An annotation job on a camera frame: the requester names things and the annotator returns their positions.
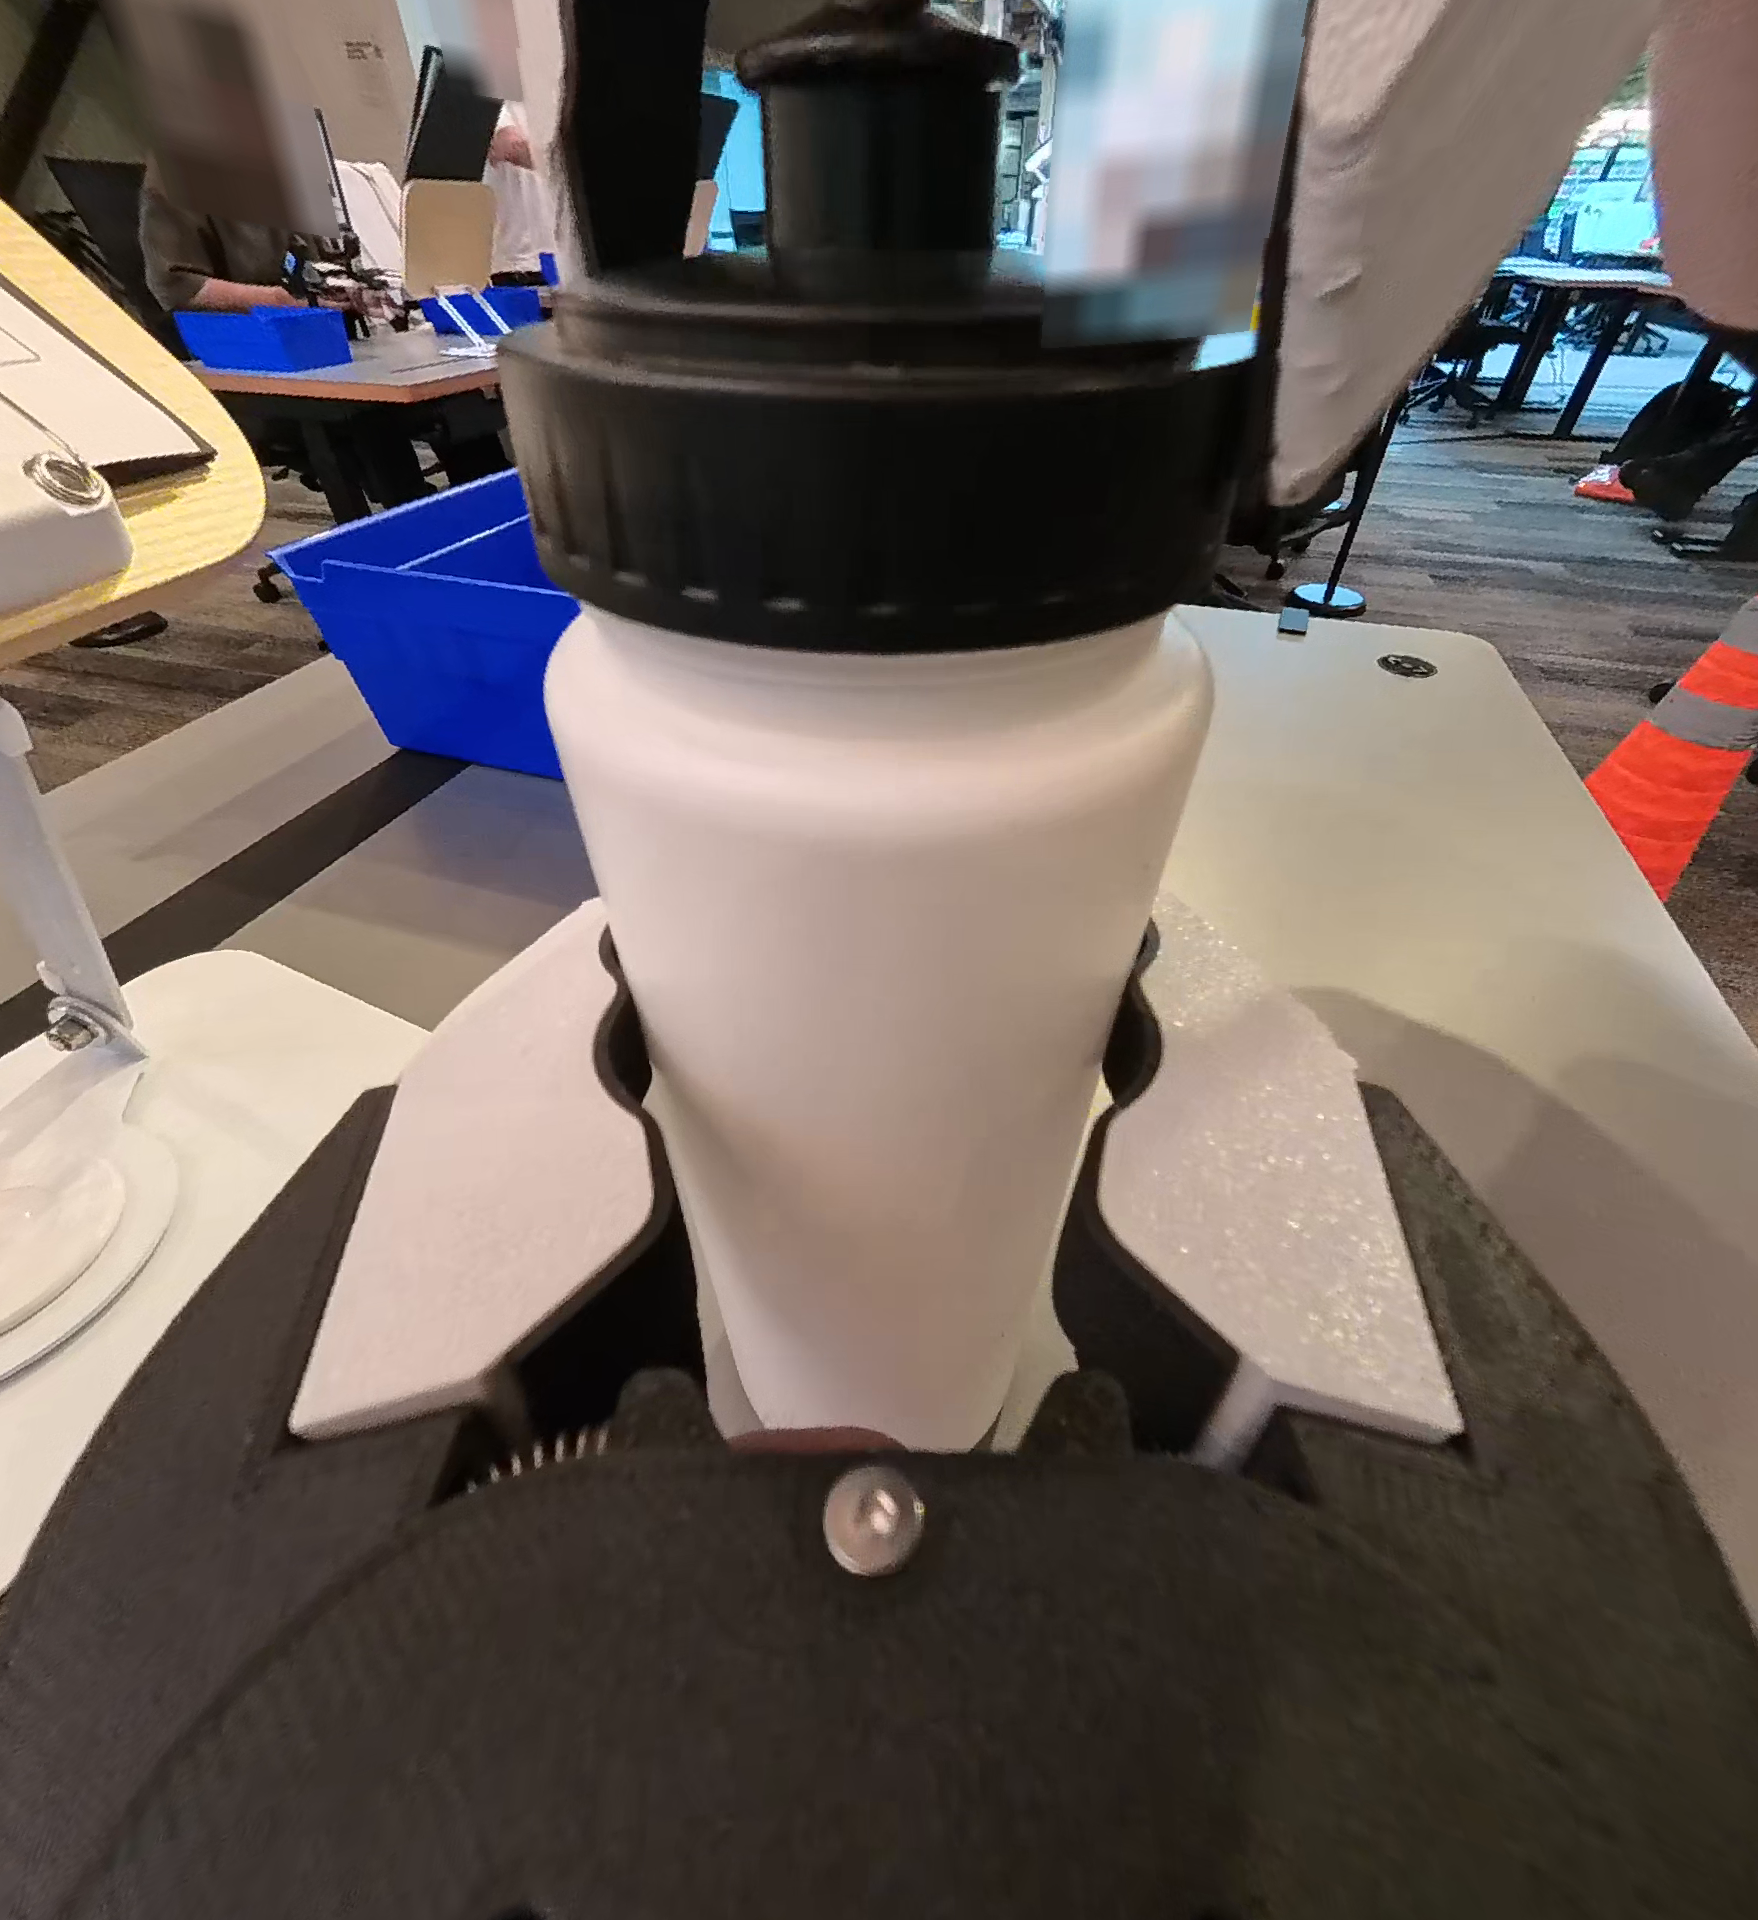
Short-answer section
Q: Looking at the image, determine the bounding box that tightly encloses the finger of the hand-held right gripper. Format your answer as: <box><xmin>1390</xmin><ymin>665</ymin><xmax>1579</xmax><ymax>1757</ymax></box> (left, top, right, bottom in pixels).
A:
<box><xmin>499</xmin><ymin>0</ymin><xmax>708</xmax><ymax>302</ymax></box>
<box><xmin>1255</xmin><ymin>0</ymin><xmax>1667</xmax><ymax>511</ymax></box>

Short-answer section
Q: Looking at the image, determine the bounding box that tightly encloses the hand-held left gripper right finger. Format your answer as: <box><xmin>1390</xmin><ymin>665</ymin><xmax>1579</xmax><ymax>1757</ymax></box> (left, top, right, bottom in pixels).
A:
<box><xmin>1061</xmin><ymin>894</ymin><xmax>1464</xmax><ymax>1461</ymax></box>

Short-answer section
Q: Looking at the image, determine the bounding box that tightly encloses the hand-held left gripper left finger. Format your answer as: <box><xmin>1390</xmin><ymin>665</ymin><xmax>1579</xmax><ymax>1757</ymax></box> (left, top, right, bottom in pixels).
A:
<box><xmin>286</xmin><ymin>902</ymin><xmax>672</xmax><ymax>1449</ymax></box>

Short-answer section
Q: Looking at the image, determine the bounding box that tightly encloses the black bottle lid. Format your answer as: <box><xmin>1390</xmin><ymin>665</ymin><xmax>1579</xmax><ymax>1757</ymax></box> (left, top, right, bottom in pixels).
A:
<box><xmin>499</xmin><ymin>273</ymin><xmax>1271</xmax><ymax>654</ymax></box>

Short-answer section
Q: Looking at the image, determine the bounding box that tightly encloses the white bottle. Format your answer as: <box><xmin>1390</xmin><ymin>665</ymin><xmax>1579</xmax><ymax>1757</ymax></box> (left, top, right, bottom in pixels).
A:
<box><xmin>543</xmin><ymin>585</ymin><xmax>1215</xmax><ymax>1451</ymax></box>

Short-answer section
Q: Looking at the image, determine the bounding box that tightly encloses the person's right forearm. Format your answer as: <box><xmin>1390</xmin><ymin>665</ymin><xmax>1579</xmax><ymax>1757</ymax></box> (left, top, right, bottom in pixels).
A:
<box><xmin>1643</xmin><ymin>0</ymin><xmax>1758</xmax><ymax>336</ymax></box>

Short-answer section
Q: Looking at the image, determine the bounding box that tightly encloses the wooden top desk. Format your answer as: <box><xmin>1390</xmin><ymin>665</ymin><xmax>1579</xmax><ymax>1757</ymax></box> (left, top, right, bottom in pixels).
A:
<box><xmin>190</xmin><ymin>331</ymin><xmax>520</xmax><ymax>519</ymax></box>
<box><xmin>1494</xmin><ymin>256</ymin><xmax>1690</xmax><ymax>424</ymax></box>

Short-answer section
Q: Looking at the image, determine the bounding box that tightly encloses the black backpack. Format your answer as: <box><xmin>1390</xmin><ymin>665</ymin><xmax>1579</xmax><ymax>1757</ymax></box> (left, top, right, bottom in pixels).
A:
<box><xmin>1615</xmin><ymin>377</ymin><xmax>1737</xmax><ymax>481</ymax></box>

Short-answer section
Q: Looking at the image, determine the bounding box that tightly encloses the small blue plastic bin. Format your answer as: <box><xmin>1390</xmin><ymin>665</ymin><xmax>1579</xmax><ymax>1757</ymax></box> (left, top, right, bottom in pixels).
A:
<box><xmin>173</xmin><ymin>300</ymin><xmax>355</xmax><ymax>377</ymax></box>

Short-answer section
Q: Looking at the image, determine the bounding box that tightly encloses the clear round stand foot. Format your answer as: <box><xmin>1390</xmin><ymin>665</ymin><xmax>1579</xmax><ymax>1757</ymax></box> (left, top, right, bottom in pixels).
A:
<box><xmin>0</xmin><ymin>1050</ymin><xmax>185</xmax><ymax>1411</ymax></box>

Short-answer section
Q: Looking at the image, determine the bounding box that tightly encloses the wooden display board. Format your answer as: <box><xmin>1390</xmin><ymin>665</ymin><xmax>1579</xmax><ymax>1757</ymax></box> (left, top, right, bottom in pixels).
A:
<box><xmin>0</xmin><ymin>138</ymin><xmax>265</xmax><ymax>692</ymax></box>

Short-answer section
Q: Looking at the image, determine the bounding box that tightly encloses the orange traffic cone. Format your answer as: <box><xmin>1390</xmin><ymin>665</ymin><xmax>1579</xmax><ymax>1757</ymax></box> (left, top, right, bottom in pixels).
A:
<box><xmin>1588</xmin><ymin>496</ymin><xmax>1758</xmax><ymax>902</ymax></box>

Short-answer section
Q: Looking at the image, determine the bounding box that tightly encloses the printed paper sheet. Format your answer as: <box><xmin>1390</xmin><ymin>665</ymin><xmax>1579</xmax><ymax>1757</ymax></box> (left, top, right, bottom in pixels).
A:
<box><xmin>0</xmin><ymin>211</ymin><xmax>221</xmax><ymax>498</ymax></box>

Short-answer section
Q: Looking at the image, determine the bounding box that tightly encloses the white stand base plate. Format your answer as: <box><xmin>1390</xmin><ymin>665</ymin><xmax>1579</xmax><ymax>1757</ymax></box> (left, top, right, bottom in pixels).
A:
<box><xmin>0</xmin><ymin>955</ymin><xmax>430</xmax><ymax>1666</ymax></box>

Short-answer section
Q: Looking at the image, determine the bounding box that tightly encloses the white stand post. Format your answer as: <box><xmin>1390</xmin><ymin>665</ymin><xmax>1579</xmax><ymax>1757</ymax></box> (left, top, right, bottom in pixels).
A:
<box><xmin>0</xmin><ymin>685</ymin><xmax>147</xmax><ymax>1058</ymax></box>

